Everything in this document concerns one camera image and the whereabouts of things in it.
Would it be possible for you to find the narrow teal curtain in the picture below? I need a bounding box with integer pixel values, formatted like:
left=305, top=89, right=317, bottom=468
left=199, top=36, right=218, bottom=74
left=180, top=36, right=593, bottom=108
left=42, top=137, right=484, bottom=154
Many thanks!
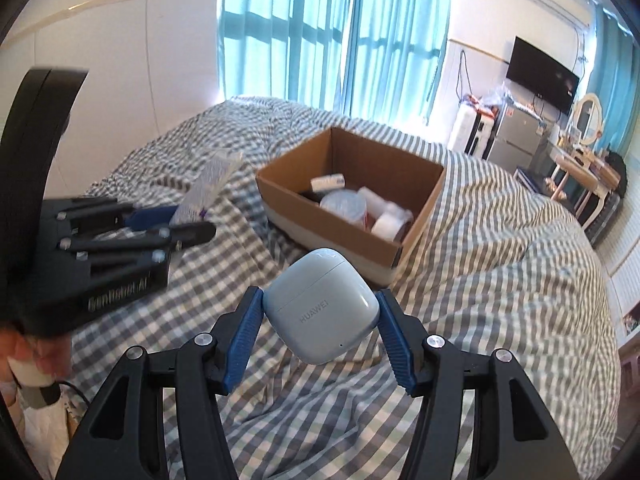
left=584, top=2, right=634, bottom=157

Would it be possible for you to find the white gauze roll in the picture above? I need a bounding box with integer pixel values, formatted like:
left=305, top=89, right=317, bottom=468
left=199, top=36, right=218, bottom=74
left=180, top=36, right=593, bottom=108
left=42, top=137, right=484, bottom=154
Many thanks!
left=371, top=205, right=416, bottom=241

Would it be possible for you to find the white squeeze tube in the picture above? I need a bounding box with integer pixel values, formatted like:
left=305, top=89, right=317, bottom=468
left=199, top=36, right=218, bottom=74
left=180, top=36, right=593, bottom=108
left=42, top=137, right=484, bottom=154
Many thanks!
left=169, top=151, right=245, bottom=224

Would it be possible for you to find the white slatted wardrobe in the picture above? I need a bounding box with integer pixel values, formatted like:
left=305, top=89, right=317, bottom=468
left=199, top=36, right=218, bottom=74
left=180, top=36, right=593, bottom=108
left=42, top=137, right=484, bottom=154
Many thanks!
left=597, top=195, right=640, bottom=322

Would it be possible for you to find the medium teal curtain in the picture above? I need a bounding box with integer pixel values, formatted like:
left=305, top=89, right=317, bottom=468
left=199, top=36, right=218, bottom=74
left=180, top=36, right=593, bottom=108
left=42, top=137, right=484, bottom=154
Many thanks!
left=345, top=0, right=454, bottom=129

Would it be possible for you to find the beige wooden chair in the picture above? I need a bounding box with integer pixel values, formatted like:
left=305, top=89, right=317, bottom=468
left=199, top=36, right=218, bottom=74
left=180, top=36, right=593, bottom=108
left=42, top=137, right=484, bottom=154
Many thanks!
left=547, top=152, right=589, bottom=202

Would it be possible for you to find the black wall television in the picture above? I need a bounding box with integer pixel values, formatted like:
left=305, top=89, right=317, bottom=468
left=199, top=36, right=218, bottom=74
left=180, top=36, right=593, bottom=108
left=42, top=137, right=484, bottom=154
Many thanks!
left=505, top=36, right=581, bottom=116

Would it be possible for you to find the white dressing table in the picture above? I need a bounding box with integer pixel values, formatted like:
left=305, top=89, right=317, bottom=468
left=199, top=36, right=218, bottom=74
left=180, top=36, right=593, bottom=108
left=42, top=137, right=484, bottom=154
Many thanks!
left=549, top=139, right=622, bottom=229

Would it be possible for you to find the white and black suitcase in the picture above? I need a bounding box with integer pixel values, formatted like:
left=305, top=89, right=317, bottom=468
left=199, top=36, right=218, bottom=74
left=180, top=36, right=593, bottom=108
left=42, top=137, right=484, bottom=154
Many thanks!
left=470, top=112, right=499, bottom=159

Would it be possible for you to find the white tube bottle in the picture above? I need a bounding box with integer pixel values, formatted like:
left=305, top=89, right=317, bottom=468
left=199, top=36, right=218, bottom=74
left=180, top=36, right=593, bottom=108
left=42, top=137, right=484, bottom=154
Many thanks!
left=357, top=186, right=389, bottom=216

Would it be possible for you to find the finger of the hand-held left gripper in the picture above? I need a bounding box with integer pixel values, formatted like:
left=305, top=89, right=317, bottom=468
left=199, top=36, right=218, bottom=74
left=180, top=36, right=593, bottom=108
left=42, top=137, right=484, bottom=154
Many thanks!
left=42, top=197, right=179, bottom=235
left=56, top=222, right=217, bottom=267

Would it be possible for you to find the clear plastic bag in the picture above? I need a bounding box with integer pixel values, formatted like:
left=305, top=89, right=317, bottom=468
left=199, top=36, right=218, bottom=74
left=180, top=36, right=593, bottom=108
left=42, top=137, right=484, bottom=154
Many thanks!
left=482, top=82, right=517, bottom=112

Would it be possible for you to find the small grey fridge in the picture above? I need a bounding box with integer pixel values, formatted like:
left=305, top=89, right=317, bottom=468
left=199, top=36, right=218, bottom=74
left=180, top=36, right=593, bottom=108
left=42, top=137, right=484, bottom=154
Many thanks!
left=487, top=107, right=552, bottom=174

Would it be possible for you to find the person's left hand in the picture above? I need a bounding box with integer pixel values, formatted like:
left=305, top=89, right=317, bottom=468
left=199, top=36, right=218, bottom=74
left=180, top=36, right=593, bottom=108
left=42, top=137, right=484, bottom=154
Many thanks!
left=0, top=327, right=72, bottom=380

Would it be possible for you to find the round white lidded container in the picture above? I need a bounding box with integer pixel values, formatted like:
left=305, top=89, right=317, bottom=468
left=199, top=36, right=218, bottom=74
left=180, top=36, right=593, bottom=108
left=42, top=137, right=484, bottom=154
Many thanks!
left=319, top=190, right=370, bottom=231

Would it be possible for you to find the oval white vanity mirror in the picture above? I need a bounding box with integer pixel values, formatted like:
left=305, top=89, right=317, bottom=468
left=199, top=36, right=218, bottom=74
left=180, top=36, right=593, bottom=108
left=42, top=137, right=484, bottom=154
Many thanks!
left=569, top=92, right=605, bottom=147

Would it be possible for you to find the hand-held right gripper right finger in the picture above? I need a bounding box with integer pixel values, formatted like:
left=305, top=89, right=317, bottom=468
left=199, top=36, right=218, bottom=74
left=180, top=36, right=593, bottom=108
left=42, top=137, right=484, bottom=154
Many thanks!
left=375, top=289, right=586, bottom=480

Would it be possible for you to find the wide teal curtain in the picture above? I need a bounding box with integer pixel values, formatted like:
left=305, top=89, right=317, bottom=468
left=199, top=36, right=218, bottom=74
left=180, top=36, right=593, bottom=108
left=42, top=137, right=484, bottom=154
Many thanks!
left=217, top=0, right=362, bottom=112

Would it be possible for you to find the black bag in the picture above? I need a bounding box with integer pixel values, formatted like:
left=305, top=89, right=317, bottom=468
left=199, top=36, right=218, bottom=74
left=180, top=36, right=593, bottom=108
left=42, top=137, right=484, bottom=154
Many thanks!
left=602, top=147, right=629, bottom=199

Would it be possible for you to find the brown cardboard box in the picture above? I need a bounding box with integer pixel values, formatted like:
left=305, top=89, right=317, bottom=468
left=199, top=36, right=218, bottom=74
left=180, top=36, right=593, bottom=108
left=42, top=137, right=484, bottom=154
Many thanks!
left=255, top=126, right=447, bottom=287

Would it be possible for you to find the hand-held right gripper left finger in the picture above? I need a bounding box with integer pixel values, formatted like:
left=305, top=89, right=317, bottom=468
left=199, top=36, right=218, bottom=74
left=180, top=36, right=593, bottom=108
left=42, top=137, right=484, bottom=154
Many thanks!
left=55, top=286, right=266, bottom=480

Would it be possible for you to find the grey checked blanket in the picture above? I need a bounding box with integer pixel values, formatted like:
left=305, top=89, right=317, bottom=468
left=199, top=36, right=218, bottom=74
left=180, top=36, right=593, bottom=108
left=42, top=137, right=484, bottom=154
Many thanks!
left=60, top=95, right=624, bottom=480

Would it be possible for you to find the black bench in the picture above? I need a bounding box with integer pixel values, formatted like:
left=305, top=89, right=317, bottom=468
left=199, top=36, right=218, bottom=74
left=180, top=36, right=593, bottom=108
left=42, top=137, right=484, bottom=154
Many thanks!
left=514, top=164, right=554, bottom=194

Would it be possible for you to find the pale blue earbuds case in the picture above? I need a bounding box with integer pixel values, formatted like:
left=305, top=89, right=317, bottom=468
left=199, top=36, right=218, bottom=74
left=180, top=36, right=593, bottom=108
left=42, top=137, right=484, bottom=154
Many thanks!
left=262, top=248, right=379, bottom=365

